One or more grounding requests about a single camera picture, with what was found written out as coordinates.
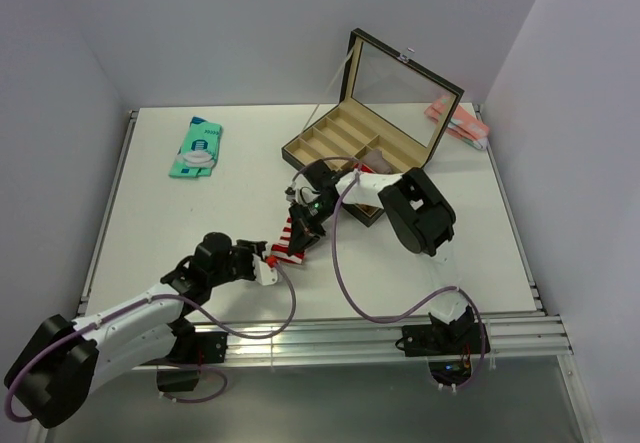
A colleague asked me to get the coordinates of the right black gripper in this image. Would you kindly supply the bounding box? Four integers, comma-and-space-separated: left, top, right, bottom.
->
289, 196, 341, 258

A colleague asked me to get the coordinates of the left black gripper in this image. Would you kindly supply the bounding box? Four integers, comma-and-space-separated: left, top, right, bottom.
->
208, 239, 265, 287

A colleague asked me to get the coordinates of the red white striped santa sock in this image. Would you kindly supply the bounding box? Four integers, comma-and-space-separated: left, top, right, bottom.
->
270, 217, 305, 265

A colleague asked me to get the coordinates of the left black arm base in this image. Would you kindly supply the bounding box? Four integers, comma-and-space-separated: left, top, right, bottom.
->
130, 310, 234, 394

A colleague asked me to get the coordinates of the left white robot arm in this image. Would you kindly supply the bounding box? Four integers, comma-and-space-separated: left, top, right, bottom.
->
4, 233, 268, 428

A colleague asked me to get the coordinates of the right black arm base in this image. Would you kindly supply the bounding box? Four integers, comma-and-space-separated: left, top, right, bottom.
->
394, 318, 491, 390

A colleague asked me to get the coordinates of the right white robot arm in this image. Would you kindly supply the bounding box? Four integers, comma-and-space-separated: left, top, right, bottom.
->
285, 156, 480, 353

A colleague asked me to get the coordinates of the grey rolled sock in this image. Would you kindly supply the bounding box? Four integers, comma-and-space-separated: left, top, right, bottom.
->
361, 149, 398, 175

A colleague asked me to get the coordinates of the teal green sock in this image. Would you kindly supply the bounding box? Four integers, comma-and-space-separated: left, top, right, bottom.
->
169, 117, 223, 178

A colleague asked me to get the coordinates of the black compartment box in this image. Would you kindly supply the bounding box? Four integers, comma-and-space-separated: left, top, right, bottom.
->
281, 27, 465, 228

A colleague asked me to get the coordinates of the pink sock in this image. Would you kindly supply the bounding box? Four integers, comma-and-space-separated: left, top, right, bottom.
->
424, 96, 490, 151

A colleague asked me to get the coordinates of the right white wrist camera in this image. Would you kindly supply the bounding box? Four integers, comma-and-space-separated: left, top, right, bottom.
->
285, 187, 297, 203

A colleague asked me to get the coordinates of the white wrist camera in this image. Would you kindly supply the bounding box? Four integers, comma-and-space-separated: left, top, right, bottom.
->
253, 255, 279, 286
285, 187, 297, 203

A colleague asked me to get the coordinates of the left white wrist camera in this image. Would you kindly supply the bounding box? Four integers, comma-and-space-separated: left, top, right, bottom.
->
253, 255, 279, 286

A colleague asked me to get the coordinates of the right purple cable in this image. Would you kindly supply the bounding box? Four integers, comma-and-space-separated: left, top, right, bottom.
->
287, 156, 489, 394

